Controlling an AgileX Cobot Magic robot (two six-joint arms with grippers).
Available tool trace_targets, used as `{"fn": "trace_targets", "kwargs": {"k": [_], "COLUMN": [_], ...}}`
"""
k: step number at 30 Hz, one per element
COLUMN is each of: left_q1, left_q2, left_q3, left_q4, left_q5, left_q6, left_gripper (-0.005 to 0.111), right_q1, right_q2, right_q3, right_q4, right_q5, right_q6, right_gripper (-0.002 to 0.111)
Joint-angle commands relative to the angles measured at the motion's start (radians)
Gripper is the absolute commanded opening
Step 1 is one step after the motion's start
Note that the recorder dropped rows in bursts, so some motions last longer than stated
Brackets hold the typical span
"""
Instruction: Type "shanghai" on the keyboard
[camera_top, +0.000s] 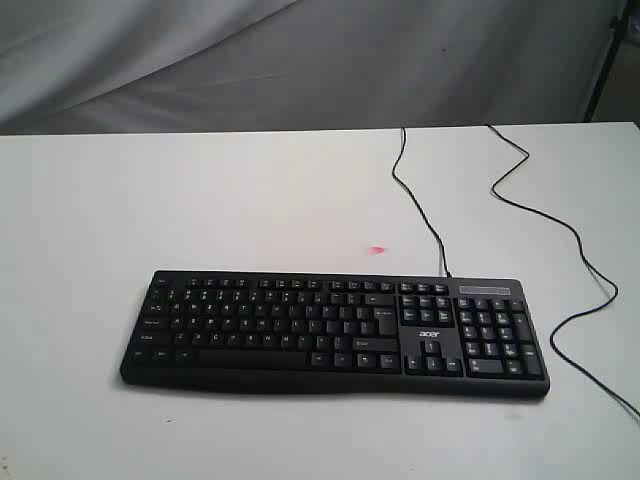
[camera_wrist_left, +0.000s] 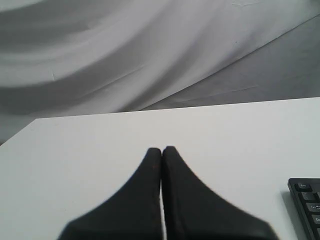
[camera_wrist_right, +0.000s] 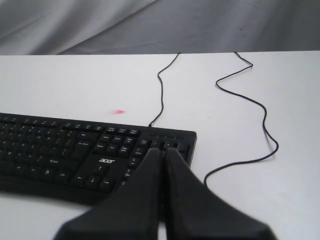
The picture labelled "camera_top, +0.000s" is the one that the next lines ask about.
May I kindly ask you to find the black acer keyboard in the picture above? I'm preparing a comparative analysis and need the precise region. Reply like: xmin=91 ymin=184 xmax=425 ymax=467
xmin=120 ymin=270 xmax=550 ymax=399

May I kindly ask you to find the red mark on table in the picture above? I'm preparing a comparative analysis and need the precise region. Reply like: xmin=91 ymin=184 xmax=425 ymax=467
xmin=368 ymin=245 xmax=387 ymax=256

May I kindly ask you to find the white backdrop cloth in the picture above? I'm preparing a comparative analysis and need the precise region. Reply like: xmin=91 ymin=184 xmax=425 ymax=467
xmin=1 ymin=1 xmax=628 ymax=135

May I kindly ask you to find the black tripod stand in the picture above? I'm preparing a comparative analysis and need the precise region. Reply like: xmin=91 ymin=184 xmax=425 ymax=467
xmin=582 ymin=0 xmax=633 ymax=123

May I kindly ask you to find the black cable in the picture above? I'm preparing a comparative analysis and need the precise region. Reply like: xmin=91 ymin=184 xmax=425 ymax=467
xmin=391 ymin=123 xmax=640 ymax=419

